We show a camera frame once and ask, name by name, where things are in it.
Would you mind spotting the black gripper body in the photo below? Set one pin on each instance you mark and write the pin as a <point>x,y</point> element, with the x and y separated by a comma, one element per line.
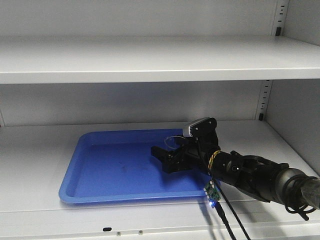
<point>198,152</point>

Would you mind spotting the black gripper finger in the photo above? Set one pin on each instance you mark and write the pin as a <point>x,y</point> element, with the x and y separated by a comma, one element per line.
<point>168,159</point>
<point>181,141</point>

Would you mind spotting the clear glass beaker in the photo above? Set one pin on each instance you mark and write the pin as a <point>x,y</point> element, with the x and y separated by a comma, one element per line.
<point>170,142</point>

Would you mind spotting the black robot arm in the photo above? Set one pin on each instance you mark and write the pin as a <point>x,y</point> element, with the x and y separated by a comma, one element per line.
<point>253,175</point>

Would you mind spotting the white cabinet shelf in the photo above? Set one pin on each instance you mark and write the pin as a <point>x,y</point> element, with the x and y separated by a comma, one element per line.
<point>74,60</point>

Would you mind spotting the green circuit board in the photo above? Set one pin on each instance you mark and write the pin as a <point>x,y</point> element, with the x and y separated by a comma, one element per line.
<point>212,193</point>

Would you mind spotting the blue plastic tray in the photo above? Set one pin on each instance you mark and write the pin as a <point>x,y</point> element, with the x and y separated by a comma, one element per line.
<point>117,166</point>

